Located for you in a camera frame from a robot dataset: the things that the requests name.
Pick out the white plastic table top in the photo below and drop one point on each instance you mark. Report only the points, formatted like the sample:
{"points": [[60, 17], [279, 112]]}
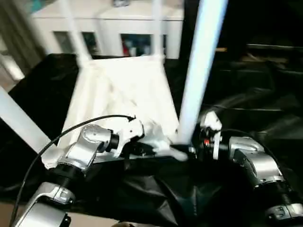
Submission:
{"points": [[132, 78]]}

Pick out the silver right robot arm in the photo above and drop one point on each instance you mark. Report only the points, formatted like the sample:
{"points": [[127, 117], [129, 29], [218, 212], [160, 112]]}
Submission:
{"points": [[262, 163]]}

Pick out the black mat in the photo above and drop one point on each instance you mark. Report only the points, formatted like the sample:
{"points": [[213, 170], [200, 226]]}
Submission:
{"points": [[248, 94]]}

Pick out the dark robot body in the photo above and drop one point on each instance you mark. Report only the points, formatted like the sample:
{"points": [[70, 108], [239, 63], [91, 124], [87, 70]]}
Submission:
{"points": [[127, 224]]}

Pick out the black cabinet gold label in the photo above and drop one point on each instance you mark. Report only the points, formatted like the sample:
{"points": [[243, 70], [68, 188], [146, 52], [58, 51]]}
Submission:
{"points": [[236, 23]]}

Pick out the white glass-door cabinet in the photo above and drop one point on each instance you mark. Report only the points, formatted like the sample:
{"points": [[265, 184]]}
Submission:
{"points": [[113, 23]]}

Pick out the dark grey bundle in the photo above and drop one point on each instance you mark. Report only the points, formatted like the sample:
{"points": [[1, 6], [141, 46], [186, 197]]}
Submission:
{"points": [[120, 2]]}

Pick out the grey curtain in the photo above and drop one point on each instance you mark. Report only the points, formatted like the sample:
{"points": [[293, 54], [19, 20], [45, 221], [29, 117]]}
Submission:
{"points": [[19, 35]]}

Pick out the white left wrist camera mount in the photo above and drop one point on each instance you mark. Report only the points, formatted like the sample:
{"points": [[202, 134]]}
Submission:
{"points": [[131, 130]]}

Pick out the grey door frame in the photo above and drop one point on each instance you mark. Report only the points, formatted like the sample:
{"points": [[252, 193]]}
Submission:
{"points": [[9, 66]]}

